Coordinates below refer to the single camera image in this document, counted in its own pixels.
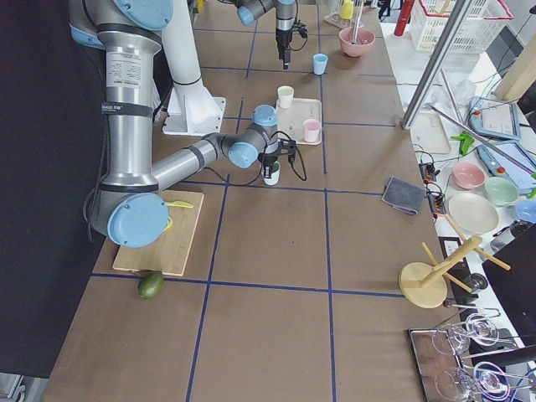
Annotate aluminium frame post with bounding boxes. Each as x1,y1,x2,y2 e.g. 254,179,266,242
400,0,471,130

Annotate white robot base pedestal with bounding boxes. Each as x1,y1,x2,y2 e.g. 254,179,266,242
162,1,226,136

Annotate spare cream tray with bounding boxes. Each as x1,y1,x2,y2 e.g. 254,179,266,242
410,111,451,155

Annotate grey folded cloth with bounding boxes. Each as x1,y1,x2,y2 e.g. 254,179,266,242
381,176,425,215

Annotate wooden mug tree stand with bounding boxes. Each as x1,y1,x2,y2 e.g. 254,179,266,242
399,214,511,309

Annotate blue plastic cup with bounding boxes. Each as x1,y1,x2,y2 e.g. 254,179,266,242
312,53,328,75

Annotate cream bowl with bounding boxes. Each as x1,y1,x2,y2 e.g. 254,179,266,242
447,193,499,235

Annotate pink plastic cup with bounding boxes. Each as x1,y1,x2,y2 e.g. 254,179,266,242
303,119,322,143

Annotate blue teach pendant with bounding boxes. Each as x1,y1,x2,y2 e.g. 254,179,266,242
477,141,535,194
468,96,521,141

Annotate wooden cutting board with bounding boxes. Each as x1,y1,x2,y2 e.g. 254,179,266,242
108,190,204,276

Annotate blue teach pendant far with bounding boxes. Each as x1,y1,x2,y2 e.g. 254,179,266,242
468,96,521,141

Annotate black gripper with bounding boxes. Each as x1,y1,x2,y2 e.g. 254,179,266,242
260,152,279,178
276,29,292,70

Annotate pink bowl with ice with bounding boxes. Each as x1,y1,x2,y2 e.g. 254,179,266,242
338,27,376,57

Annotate pink bowl on side table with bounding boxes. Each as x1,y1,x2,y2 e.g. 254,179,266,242
452,162,486,190

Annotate green plastic cup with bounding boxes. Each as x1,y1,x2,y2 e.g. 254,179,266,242
263,162,281,186

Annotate wine glass rack tray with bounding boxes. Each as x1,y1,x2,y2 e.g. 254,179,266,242
407,312,535,401

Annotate yellow-green plastic knife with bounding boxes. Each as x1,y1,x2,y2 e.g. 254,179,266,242
165,200,193,209

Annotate cream plastic cup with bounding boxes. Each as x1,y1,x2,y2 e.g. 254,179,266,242
277,85,294,109

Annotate metal reacher grabber tool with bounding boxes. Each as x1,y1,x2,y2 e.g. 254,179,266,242
425,66,536,179

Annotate avocado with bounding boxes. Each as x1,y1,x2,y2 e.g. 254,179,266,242
137,271,164,299

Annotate green bowl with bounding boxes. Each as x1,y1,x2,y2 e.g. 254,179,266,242
484,177,519,206

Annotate lemon slices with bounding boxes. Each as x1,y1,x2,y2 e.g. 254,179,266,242
163,216,173,232

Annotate blue bowl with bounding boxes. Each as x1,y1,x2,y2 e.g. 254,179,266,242
514,199,536,224

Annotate white plastic basket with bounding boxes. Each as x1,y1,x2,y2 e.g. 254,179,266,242
414,0,514,55

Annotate yellow cup on rack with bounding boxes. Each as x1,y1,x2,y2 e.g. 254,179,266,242
338,0,354,20

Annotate blue teach pendant near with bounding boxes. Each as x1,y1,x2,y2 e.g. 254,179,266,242
477,141,535,194

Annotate metal scoop handle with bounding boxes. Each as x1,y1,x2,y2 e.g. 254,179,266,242
351,0,364,44

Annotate cream rabbit tray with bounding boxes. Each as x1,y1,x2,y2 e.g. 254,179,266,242
276,98,322,145

